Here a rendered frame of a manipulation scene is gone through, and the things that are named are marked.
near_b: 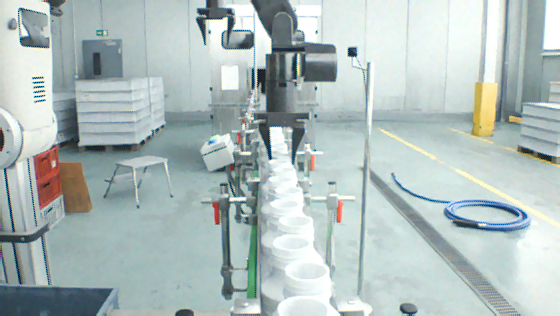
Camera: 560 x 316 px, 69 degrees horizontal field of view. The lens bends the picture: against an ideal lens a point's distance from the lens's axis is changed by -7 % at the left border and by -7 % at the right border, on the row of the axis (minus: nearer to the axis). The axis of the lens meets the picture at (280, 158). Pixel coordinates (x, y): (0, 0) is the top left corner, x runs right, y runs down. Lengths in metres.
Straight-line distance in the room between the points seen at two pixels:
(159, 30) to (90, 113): 4.34
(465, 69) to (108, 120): 8.87
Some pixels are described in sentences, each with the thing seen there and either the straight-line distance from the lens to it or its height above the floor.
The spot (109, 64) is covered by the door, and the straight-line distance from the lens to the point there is 11.59.
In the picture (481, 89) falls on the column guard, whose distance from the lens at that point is 9.49.
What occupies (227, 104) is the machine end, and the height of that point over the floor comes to 0.88.
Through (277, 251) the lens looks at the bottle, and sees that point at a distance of 0.40.
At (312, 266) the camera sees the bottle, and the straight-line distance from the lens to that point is 0.37.
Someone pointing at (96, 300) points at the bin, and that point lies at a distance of 0.85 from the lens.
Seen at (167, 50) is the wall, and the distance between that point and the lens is 11.25.
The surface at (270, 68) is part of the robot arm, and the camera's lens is 0.77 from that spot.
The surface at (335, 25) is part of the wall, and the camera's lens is 11.21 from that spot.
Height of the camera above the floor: 1.32
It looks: 12 degrees down
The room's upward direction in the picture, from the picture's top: straight up
